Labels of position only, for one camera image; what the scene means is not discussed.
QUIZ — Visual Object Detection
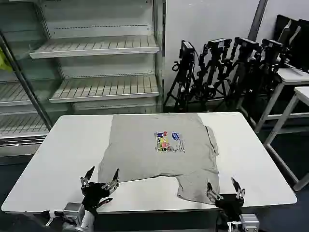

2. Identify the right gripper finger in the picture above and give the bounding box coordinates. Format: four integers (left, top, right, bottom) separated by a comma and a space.
231, 176, 246, 201
206, 182, 225, 203

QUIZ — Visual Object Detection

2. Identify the black monitor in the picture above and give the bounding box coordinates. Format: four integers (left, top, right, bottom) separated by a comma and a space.
274, 14, 300, 64
289, 18, 309, 74

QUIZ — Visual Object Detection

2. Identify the black tripod with camera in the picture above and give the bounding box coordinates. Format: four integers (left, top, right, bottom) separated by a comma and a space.
226, 36, 263, 111
163, 40, 201, 112
251, 38, 291, 115
193, 38, 233, 110

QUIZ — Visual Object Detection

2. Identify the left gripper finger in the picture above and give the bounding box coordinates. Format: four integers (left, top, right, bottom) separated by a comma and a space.
80, 166, 96, 190
101, 168, 120, 192

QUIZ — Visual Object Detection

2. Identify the yellow-green cloth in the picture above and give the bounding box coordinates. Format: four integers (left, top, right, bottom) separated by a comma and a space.
0, 46, 13, 73

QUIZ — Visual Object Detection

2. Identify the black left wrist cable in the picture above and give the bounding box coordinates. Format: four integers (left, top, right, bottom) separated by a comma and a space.
96, 197, 114, 209

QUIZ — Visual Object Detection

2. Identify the glass-sided empty display shelf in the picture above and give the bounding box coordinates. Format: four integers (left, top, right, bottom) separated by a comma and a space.
0, 0, 61, 165

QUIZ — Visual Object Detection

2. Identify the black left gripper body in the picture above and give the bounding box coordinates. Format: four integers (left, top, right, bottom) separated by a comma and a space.
81, 182, 110, 213

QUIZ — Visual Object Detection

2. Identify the empty white display shelf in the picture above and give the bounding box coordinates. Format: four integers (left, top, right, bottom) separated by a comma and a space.
28, 0, 167, 115

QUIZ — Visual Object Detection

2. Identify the grey printed t-shirt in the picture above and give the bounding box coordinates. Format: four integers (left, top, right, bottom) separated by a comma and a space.
97, 113, 221, 206

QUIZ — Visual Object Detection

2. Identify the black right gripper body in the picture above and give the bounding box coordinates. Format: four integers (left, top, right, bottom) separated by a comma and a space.
214, 194, 244, 222

